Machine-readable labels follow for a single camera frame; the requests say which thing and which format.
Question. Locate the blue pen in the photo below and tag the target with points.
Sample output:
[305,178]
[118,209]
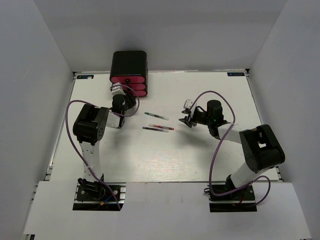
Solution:
[155,129]

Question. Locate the black drawer cabinet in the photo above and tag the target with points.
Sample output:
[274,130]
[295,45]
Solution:
[130,63]

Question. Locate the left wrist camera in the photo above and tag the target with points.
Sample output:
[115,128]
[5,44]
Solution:
[116,89]

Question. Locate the green pen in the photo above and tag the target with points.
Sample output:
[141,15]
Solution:
[156,116]

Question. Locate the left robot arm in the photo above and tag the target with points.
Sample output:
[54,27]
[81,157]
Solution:
[89,128]

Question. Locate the pink top drawer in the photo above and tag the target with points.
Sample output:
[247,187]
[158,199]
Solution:
[128,79]

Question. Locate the red pen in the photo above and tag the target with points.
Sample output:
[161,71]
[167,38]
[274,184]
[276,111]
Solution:
[160,127]

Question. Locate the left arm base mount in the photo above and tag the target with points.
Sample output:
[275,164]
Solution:
[97,197]

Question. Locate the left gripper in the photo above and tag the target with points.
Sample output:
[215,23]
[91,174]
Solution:
[131,100]

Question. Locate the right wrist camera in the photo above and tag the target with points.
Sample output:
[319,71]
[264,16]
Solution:
[188,104]

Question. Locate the pink bottom drawer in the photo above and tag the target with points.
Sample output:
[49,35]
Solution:
[139,93]

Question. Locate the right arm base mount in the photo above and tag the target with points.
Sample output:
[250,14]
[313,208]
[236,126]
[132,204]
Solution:
[241,201]

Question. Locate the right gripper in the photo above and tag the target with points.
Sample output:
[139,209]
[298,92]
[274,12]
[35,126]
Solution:
[192,118]

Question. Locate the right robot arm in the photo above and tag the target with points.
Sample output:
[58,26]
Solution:
[261,149]

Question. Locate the pink drawer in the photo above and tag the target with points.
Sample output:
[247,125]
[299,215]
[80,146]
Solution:
[139,93]
[128,79]
[135,86]

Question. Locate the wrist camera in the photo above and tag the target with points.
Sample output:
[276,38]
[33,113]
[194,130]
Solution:
[188,104]
[116,89]

